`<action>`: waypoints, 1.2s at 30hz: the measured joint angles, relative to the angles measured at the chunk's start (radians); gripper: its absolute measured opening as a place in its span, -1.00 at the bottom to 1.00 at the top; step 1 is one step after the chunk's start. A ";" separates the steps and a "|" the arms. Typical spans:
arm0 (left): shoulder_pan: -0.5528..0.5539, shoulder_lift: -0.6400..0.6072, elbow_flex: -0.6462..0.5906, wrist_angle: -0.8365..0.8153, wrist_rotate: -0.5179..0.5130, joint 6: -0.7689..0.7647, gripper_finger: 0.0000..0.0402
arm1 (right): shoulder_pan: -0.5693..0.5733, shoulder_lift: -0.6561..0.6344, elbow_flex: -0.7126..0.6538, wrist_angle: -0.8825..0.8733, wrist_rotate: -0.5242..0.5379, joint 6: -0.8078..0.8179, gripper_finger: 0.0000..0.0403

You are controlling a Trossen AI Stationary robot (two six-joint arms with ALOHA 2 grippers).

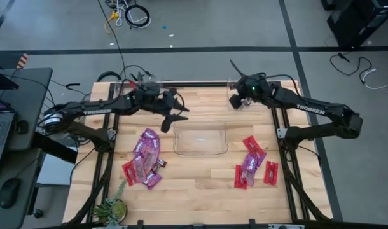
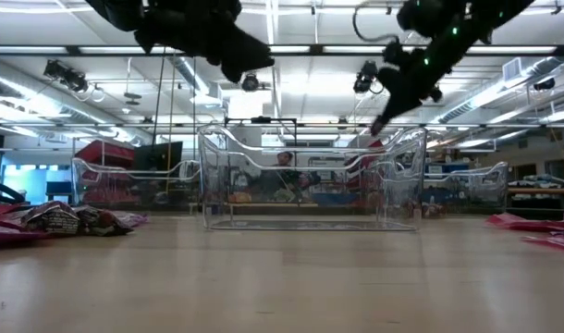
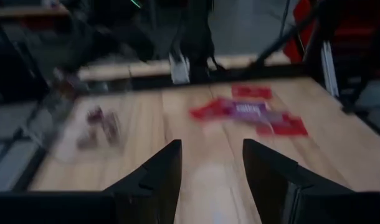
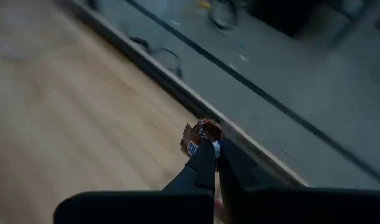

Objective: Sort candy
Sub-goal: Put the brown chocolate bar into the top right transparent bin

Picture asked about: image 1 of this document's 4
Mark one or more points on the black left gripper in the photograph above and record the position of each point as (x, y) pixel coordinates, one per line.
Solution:
(149, 95)

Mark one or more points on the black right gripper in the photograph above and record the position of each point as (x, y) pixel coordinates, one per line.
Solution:
(245, 86)

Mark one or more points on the clear plastic bin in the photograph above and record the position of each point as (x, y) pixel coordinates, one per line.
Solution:
(187, 143)
(119, 90)
(256, 108)

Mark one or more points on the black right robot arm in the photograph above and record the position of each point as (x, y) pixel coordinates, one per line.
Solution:
(311, 109)

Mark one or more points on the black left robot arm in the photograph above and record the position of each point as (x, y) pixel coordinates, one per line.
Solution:
(95, 112)

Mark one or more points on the green potted plant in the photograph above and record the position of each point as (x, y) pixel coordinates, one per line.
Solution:
(113, 210)

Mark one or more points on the black desk support bar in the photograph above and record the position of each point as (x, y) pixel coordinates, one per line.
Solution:
(54, 148)

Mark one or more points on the black computer tower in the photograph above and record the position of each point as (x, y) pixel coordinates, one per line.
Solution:
(356, 22)

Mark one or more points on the dark grey desk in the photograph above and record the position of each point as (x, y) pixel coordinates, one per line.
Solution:
(31, 95)

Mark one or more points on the small black device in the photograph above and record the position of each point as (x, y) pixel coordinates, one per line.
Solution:
(21, 126)

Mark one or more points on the orange black striped marker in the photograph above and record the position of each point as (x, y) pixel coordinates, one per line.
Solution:
(22, 61)

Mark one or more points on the black caster wheel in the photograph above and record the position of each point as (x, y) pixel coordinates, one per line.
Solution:
(37, 213)

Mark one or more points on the grey laptop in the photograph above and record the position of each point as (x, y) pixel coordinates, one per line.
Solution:
(0, 130)

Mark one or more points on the black display panel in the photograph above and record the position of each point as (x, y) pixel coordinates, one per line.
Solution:
(0, 81)

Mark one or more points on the black computer mouse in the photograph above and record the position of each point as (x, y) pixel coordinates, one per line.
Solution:
(9, 192)

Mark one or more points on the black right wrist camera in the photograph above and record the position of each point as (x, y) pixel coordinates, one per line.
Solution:
(235, 101)

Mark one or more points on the black aluminium frame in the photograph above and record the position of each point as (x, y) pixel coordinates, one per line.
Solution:
(197, 84)

